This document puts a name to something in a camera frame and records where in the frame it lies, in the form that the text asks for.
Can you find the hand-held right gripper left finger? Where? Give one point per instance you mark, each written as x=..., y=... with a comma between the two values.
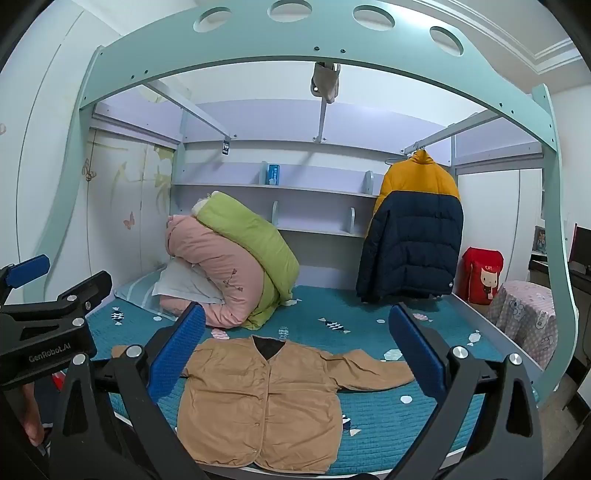
x=184, y=341

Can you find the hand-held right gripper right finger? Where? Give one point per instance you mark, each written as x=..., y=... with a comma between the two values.
x=415, y=346

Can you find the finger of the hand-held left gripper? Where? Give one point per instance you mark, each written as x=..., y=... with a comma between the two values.
x=87, y=287
x=28, y=270

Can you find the tan quilted jacket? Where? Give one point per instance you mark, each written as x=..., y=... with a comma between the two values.
x=258, y=406

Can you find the person's left hand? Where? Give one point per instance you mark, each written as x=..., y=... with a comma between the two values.
x=34, y=420

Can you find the blue striped pillow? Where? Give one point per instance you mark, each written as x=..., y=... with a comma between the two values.
x=138, y=290

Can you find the white pillow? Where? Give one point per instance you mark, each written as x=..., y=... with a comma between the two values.
x=184, y=282

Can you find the pink quilt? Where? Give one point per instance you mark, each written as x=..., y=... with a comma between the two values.
x=217, y=267

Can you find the teal candy print mattress cover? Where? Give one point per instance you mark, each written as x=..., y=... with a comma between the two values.
x=369, y=424

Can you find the red cartoon print bag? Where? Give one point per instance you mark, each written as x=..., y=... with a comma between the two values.
x=482, y=277

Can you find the yellow and navy puffer jacket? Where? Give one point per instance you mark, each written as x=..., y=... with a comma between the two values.
x=411, y=240

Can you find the cartoon print covered stool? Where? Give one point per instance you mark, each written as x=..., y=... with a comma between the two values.
x=521, y=318

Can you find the green quilt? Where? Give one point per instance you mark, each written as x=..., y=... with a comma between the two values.
x=258, y=240

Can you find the small blue box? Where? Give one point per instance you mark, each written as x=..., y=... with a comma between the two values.
x=274, y=174

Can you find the black hanging tag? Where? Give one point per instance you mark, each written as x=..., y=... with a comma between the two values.
x=226, y=147

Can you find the grey hanging cloth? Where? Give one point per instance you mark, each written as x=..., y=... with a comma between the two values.
x=324, y=83

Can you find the pink butterfly wall sticker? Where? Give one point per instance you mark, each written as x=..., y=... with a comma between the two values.
x=129, y=220

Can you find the brown butterfly wall sticker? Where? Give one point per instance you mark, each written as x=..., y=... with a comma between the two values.
x=90, y=170

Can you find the picture frame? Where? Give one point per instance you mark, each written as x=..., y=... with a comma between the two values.
x=540, y=239

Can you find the lavender wall shelf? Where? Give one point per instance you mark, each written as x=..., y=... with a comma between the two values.
x=314, y=207

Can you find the metal clothes rail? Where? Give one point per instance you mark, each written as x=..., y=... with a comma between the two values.
x=438, y=134

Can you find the teal loft bed frame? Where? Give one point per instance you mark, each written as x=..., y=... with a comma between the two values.
x=231, y=50

